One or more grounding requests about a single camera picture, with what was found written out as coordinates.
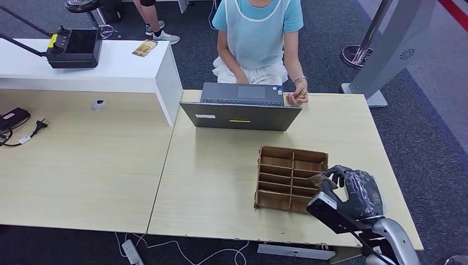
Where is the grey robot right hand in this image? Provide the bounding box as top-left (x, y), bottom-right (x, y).
top-left (323, 165), bottom-right (385, 222)

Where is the person's left hand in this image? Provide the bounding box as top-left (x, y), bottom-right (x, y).
top-left (285, 82), bottom-right (310, 108)

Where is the tan room key card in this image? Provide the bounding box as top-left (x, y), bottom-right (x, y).
top-left (309, 173), bottom-right (339, 191)

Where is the seated person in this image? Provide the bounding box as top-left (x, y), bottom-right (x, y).
top-left (211, 0), bottom-right (310, 108)

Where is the wooden slotted card box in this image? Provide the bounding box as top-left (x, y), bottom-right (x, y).
top-left (253, 145), bottom-right (329, 215)

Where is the patterned tan card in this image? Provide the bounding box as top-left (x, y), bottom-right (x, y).
top-left (132, 39), bottom-right (159, 58)

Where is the standing person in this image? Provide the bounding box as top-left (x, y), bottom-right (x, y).
top-left (133, 0), bottom-right (182, 45)

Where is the grey laptop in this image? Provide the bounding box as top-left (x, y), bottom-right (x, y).
top-left (179, 82), bottom-right (303, 132)

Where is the white raised counter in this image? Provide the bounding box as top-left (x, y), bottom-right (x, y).
top-left (0, 38), bottom-right (184, 127)

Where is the black bag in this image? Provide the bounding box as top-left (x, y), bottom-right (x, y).
top-left (98, 0), bottom-right (126, 23)

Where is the black joystick controller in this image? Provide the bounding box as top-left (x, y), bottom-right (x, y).
top-left (45, 25), bottom-right (103, 70)

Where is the black round stool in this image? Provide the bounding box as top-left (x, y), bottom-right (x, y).
top-left (65, 0), bottom-right (122, 40)

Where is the red barrier belt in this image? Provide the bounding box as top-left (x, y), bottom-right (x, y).
top-left (438, 0), bottom-right (468, 23)

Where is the white power strip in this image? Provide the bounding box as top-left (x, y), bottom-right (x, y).
top-left (121, 239), bottom-right (145, 265)

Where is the black power plug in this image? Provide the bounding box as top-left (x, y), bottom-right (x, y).
top-left (33, 118), bottom-right (49, 135)

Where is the black thin rod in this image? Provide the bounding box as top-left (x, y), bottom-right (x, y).
top-left (0, 5), bottom-right (52, 38)
top-left (0, 33), bottom-right (47, 58)

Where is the black power adapter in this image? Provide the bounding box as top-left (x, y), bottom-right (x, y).
top-left (0, 107), bottom-right (32, 133)

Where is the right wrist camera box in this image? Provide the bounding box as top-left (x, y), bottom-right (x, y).
top-left (306, 192), bottom-right (372, 235)

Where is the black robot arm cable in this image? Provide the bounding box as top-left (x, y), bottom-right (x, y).
top-left (349, 231), bottom-right (396, 265)

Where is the chrome stanchion post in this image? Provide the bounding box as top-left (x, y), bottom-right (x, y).
top-left (341, 0), bottom-right (393, 70)

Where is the white under-desk bracket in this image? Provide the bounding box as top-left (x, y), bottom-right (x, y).
top-left (256, 243), bottom-right (336, 261)

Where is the white floor cable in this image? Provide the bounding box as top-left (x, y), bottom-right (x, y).
top-left (114, 232), bottom-right (250, 265)

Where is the black adapter cable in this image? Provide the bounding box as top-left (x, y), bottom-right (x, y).
top-left (0, 124), bottom-right (38, 148)

